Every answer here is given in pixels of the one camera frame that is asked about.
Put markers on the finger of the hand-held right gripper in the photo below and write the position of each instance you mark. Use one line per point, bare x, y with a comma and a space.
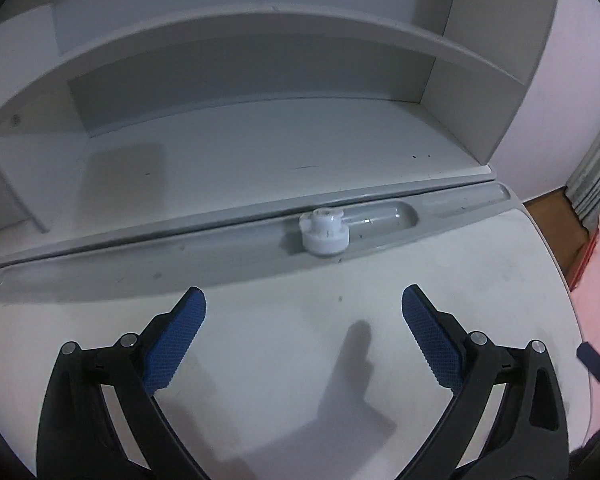
589, 356

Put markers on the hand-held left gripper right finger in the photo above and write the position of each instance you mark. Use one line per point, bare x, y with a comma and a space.
432, 345

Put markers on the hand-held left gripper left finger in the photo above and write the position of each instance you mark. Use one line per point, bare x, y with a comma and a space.
172, 345

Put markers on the white plastic cap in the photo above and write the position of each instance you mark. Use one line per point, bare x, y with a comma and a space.
324, 234

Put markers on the grey pen tray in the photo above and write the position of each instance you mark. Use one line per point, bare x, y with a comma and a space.
130, 265

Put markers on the grey pleated curtain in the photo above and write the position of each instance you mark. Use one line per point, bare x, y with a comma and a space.
597, 170

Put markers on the white desk hutch shelf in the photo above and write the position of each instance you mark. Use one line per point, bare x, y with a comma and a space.
260, 130

